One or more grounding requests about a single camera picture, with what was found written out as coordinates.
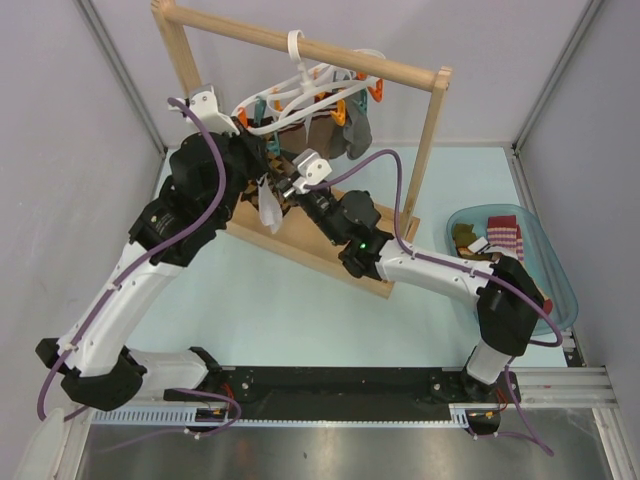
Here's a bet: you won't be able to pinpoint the blue plastic basket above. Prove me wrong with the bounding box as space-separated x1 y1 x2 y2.
446 202 581 336

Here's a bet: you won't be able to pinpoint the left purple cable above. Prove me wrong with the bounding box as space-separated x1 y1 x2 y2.
37 97 246 451

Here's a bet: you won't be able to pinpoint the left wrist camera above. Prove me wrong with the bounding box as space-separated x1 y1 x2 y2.
188 84 240 136

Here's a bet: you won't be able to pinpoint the purple striped sock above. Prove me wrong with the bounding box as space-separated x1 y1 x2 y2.
487 224 524 261

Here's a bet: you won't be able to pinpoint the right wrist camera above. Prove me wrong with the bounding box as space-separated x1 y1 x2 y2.
292 149 332 193

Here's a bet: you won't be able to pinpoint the tan striped sock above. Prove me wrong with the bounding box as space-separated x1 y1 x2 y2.
307 109 346 160
277 119 307 155

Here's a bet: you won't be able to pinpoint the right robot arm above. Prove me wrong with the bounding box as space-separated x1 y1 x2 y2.
277 180 544 401

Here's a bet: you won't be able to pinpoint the white sock black stripes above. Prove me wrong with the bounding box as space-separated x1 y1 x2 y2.
467 237 518 259

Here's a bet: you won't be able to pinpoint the grey sock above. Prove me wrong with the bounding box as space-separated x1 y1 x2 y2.
343 107 372 160

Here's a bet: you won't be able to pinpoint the white plastic clip hanger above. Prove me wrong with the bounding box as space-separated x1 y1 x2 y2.
232 30 380 136

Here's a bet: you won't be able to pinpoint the dark red sock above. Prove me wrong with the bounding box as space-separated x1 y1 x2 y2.
487 215 518 229

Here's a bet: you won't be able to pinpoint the brown argyle sock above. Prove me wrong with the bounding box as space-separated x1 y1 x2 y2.
240 150 295 218

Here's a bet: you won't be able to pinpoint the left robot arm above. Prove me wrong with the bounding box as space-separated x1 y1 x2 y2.
36 132 269 411

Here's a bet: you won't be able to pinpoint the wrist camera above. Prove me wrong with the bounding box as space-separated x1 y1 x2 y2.
292 149 332 193
188 84 240 136

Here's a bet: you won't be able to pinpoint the teal clip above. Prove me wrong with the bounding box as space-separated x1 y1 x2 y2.
266 135 281 156
349 91 368 116

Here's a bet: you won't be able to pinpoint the orange clip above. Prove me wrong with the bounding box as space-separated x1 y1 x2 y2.
330 99 347 126
367 78 384 103
236 107 249 128

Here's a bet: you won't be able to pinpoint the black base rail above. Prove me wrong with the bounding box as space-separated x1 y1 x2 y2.
154 364 609 424

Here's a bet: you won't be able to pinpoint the olive orange striped sock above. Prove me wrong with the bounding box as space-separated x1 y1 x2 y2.
452 223 478 259

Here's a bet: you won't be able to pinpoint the white cable duct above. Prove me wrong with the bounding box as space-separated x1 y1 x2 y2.
92 402 469 431

